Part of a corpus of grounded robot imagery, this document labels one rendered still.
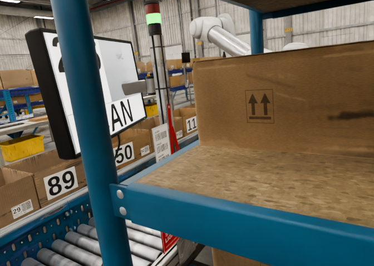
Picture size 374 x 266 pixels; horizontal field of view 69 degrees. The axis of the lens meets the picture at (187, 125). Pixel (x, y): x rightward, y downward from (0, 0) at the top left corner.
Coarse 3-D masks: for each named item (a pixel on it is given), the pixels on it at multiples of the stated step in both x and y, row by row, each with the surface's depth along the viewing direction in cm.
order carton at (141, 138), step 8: (120, 136) 198; (128, 136) 194; (136, 136) 171; (144, 136) 177; (112, 144) 155; (120, 144) 160; (136, 144) 171; (144, 144) 177; (136, 152) 172; (136, 160) 172; (120, 168) 161
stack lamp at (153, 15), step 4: (148, 4) 91; (152, 4) 90; (156, 4) 91; (148, 8) 91; (152, 8) 91; (156, 8) 91; (148, 12) 91; (152, 12) 91; (156, 12) 91; (148, 16) 92; (152, 16) 91; (156, 16) 92; (160, 16) 93; (148, 20) 92; (152, 20) 92; (156, 20) 92; (160, 20) 93
